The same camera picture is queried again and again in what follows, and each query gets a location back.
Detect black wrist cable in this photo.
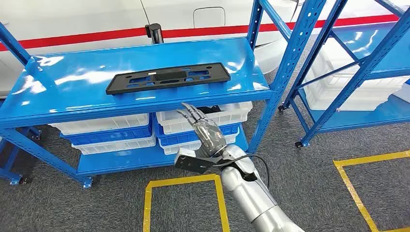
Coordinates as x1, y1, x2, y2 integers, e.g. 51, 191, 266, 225
221, 154, 270, 189

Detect long black plastic part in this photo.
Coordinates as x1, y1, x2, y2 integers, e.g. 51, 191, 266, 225
105, 62, 231, 96

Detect yellow floor tape square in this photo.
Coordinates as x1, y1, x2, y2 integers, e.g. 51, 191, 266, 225
142, 174, 231, 232
333, 149, 410, 232

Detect blue plastic crate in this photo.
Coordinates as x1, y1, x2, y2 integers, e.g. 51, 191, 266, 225
155, 123, 241, 147
60, 123, 153, 146

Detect white vehicle with red stripe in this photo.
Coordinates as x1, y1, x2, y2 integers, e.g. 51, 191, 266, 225
0, 0, 410, 99

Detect black parts in crate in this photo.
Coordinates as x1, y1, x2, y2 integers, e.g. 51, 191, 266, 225
197, 105, 222, 115

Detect blue metal shelf rack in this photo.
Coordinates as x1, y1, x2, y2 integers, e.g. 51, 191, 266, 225
0, 0, 327, 189
278, 0, 410, 148

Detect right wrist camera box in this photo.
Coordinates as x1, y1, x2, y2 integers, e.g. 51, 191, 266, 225
174, 147, 225, 175

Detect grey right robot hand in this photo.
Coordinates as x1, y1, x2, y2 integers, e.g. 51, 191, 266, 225
176, 102, 228, 158

